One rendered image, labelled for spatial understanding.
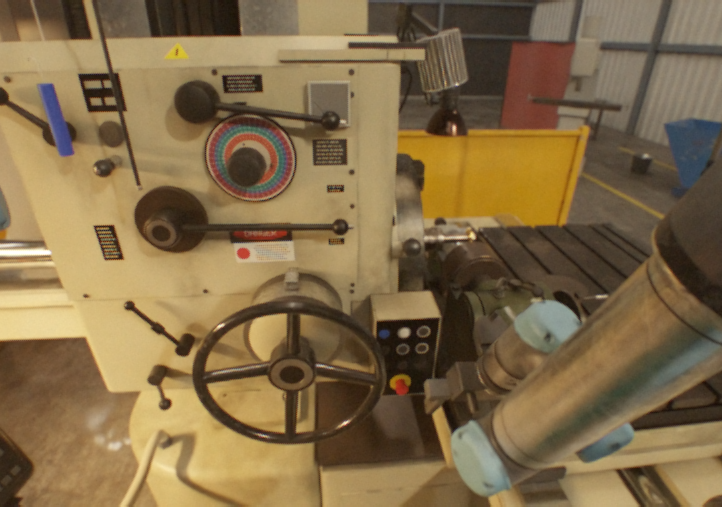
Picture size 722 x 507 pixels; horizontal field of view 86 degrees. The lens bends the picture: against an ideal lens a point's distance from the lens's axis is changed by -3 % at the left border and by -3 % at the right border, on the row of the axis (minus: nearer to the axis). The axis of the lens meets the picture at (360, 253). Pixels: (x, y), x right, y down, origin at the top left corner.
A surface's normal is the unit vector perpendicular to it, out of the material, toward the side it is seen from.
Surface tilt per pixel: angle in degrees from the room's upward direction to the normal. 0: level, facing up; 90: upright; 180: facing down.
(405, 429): 0
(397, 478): 90
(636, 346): 92
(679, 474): 0
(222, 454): 0
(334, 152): 90
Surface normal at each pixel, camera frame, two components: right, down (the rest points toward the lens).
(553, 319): 0.18, -0.62
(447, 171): 0.09, 0.47
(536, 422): -0.87, 0.26
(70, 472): 0.00, -0.88
